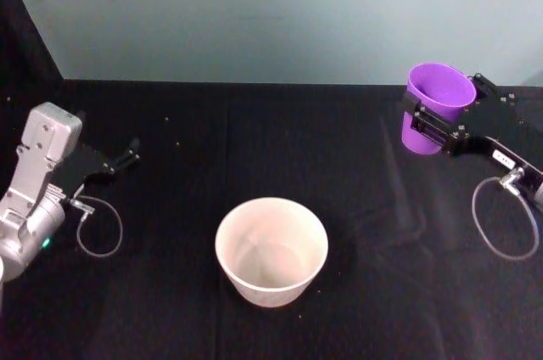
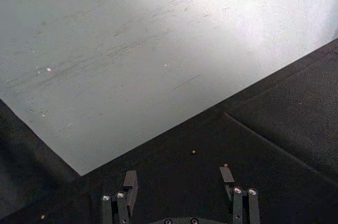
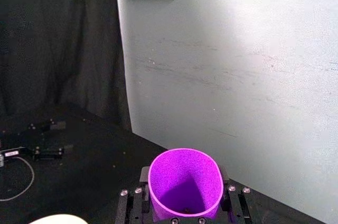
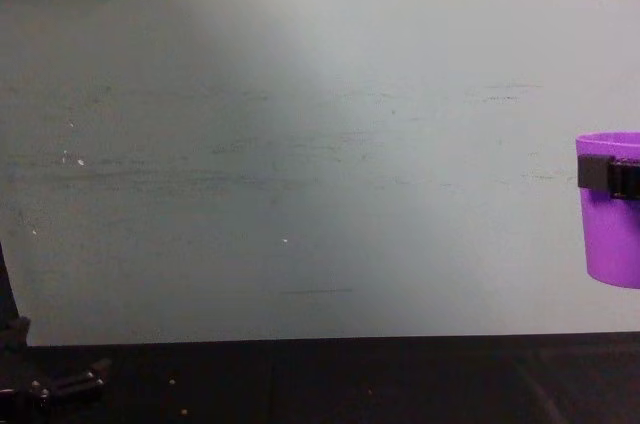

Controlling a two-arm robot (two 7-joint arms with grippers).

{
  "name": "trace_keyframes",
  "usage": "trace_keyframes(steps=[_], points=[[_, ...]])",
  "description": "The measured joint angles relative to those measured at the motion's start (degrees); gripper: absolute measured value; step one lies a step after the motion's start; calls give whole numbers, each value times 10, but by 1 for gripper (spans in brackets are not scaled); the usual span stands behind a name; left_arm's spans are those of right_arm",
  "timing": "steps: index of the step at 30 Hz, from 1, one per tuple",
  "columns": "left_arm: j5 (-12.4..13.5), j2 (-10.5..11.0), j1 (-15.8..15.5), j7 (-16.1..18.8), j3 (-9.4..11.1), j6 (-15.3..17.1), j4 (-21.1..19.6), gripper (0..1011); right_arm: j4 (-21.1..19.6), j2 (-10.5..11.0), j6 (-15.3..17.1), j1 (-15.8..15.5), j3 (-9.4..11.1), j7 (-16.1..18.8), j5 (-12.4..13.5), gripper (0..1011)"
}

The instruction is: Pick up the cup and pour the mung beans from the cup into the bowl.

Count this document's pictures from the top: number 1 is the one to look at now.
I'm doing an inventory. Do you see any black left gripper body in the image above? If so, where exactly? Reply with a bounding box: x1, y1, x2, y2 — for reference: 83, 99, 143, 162
58, 141, 117, 199

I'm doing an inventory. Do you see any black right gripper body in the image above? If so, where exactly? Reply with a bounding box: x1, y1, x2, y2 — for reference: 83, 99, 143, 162
448, 87, 543, 200

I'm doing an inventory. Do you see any purple plastic cup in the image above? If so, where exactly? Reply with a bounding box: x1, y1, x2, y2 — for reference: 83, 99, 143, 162
400, 62, 478, 155

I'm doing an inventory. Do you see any black table cloth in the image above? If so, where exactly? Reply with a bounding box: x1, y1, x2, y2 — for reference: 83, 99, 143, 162
0, 0, 543, 360

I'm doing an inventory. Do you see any white paper cup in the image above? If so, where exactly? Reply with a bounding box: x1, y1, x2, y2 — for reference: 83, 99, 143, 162
214, 195, 330, 309

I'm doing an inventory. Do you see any thin grey left gripper cable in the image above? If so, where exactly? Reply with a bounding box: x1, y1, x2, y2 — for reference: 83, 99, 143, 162
69, 195, 125, 257

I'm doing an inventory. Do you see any thin grey gripper cable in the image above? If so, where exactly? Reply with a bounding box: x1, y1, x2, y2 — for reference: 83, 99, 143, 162
471, 167, 540, 262
69, 195, 125, 257

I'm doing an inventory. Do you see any thin grey right gripper cable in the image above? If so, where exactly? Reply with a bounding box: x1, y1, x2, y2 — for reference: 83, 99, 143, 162
471, 167, 540, 262

